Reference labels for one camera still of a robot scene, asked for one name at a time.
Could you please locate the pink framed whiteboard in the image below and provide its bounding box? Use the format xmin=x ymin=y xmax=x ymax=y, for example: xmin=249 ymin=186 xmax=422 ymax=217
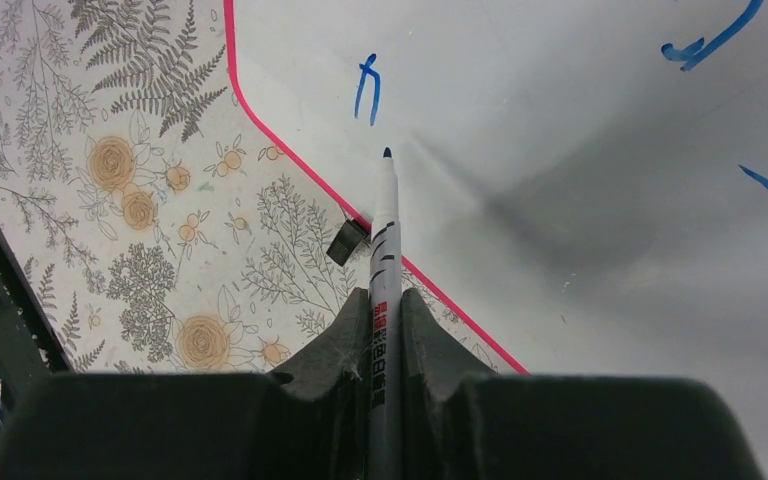
xmin=225 ymin=1 xmax=768 ymax=477

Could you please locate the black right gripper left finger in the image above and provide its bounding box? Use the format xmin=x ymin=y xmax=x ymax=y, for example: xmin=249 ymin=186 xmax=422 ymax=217
xmin=0 ymin=289 xmax=369 ymax=479

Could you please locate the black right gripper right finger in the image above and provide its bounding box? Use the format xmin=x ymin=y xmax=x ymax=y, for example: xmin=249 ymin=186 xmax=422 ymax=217
xmin=401 ymin=289 xmax=762 ymax=479

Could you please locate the floral tablecloth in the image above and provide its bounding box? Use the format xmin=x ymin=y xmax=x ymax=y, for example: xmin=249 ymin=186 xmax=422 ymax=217
xmin=0 ymin=1 xmax=540 ymax=373

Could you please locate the whiteboard marker pen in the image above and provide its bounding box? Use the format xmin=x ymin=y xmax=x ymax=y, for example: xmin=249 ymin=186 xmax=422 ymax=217
xmin=367 ymin=148 xmax=402 ymax=479

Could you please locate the black whiteboard foot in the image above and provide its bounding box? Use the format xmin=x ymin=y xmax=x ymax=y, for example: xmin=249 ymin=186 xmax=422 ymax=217
xmin=326 ymin=219 xmax=368 ymax=267

